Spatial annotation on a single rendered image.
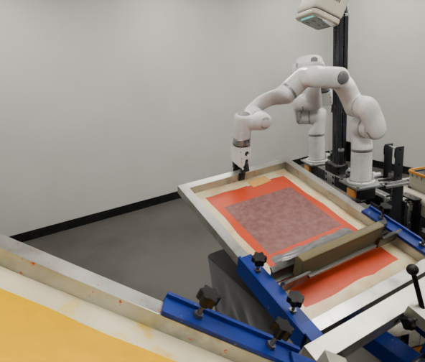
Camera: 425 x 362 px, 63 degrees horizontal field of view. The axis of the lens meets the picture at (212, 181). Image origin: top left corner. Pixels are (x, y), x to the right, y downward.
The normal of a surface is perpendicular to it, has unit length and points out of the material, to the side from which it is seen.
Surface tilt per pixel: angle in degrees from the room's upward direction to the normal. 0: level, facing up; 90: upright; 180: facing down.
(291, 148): 90
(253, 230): 16
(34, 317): 32
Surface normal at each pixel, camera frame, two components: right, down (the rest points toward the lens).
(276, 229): 0.03, -0.85
